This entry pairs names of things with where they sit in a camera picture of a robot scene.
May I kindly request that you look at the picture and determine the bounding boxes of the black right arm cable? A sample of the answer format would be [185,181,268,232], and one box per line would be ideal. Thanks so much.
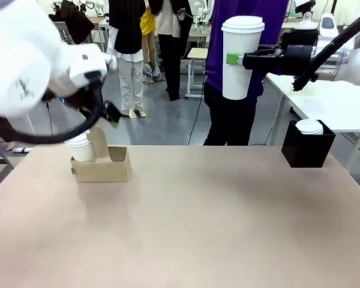
[292,8,360,92]

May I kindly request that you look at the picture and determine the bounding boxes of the black cloth-covered chair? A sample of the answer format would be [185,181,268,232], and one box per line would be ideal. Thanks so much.
[49,0,96,45]

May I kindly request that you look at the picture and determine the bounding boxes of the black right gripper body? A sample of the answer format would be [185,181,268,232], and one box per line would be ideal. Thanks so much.
[275,44,315,76]

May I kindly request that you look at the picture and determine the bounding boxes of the short white lidded paper cup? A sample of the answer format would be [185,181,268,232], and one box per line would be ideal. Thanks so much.
[64,131,97,163]

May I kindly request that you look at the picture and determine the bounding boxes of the bystander in yellow top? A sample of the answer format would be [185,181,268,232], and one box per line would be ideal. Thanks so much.
[140,8,166,82]

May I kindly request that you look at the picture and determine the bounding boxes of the white lidded cup with print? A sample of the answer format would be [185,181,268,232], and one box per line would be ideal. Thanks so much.
[296,119,324,136]

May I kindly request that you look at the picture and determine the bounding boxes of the small wooden-top stool table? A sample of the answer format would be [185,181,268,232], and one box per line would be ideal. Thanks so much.
[184,47,210,100]

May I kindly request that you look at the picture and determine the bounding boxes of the white rounded background device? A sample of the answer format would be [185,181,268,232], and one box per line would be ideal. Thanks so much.
[319,13,337,39]

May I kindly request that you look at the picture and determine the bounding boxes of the person in purple top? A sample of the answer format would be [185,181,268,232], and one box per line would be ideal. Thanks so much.
[203,0,289,146]

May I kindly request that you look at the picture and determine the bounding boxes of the bystander in long black coat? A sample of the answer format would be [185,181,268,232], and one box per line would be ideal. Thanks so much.
[149,0,193,102]

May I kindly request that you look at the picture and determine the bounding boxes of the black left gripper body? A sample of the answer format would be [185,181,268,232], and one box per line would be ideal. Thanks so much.
[63,80,109,120]

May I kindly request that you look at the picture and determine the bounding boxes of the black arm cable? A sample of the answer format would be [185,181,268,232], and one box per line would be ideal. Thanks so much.
[292,8,360,92]
[5,85,106,145]

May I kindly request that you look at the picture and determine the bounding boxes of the tall white lidded paper cup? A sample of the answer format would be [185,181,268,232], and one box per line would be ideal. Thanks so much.
[221,16,265,101]

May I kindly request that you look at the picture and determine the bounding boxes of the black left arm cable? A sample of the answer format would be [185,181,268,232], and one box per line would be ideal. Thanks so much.
[5,85,106,145]

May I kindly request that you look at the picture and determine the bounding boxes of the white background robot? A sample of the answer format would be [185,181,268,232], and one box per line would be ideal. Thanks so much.
[293,0,317,31]

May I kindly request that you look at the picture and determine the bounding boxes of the bystander black top beige trousers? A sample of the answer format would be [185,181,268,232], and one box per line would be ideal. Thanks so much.
[107,0,148,118]

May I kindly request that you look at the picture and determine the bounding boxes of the black open box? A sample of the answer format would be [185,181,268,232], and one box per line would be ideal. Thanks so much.
[281,119,337,169]

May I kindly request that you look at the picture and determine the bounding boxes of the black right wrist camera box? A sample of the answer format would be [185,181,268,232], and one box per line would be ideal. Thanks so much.
[283,29,319,47]

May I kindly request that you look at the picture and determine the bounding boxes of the thin black floor cable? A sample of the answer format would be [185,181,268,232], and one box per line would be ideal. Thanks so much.
[188,74,207,145]

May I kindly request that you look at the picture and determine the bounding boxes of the brown cardboard cup carrier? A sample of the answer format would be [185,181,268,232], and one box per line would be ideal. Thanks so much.
[70,125,133,183]

